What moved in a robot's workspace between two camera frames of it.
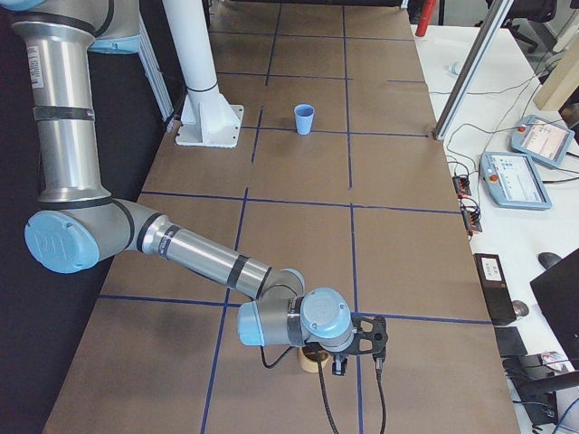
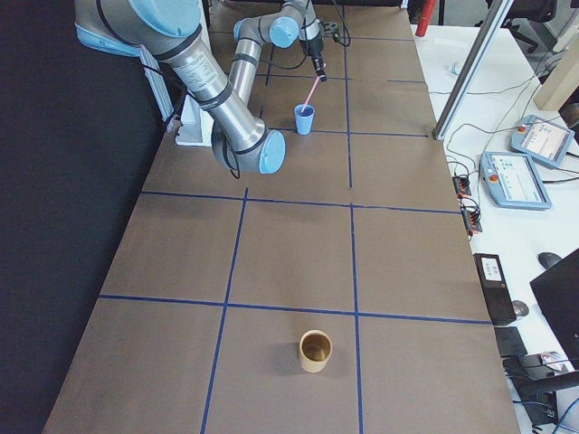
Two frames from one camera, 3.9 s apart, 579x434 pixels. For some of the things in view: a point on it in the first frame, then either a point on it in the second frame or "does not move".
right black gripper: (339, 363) → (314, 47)
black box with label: (495, 287) does not move
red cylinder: (427, 13) does not move
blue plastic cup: (304, 114) does not move
